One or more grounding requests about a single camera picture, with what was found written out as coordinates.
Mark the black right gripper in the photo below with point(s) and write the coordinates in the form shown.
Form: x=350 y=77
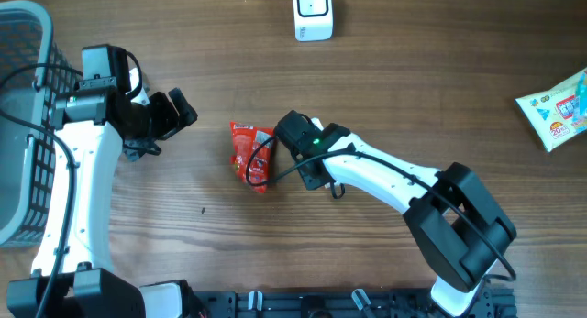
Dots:
x=313 y=181

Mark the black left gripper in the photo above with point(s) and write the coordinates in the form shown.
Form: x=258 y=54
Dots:
x=170 y=121

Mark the red snack bag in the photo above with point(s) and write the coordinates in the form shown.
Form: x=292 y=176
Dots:
x=246 y=139

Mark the yellow wet wipes pack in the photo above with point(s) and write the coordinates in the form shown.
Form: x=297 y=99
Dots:
x=550 y=113

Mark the teal small carton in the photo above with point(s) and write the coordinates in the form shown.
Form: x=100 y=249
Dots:
x=579 y=112

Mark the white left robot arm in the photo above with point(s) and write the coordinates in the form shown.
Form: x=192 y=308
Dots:
x=92 y=126

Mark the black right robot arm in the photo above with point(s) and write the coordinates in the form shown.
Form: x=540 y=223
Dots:
x=461 y=231

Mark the grey plastic shopping basket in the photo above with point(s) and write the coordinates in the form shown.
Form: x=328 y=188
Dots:
x=28 y=156

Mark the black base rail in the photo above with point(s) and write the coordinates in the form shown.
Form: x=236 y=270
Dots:
x=395 y=303

